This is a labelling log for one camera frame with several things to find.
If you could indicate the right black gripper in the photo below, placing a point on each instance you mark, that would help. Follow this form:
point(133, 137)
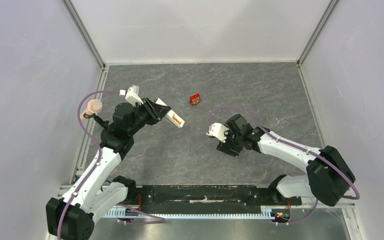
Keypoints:
point(228, 147)

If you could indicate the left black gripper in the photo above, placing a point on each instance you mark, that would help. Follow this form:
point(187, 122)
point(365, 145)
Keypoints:
point(155, 112)

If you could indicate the white remote control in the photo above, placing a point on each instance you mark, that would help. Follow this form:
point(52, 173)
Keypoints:
point(170, 113)

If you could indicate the orange battery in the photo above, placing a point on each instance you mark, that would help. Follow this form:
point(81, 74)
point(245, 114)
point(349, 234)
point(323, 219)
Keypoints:
point(179, 122)

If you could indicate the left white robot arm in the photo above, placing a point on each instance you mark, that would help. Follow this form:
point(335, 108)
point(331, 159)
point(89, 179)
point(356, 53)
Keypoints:
point(75, 214)

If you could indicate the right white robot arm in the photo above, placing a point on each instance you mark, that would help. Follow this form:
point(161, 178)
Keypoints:
point(327, 177)

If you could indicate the small red toy block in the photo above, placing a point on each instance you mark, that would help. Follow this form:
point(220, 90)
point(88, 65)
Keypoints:
point(195, 99)

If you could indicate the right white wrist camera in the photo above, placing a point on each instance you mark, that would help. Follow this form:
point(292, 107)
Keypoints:
point(218, 131)

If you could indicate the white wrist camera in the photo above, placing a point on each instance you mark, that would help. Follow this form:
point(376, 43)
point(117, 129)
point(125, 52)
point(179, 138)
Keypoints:
point(218, 131)
point(131, 95)

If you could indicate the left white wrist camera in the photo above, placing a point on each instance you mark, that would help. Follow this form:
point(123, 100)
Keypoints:
point(131, 95)

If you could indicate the pink handle knob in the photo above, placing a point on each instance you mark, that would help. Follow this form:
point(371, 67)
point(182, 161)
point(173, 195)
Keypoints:
point(93, 107)

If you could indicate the white slotted cable duct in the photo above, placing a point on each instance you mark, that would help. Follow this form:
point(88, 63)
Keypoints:
point(119, 212)

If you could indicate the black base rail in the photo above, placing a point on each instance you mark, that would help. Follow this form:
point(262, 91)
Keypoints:
point(207, 199)

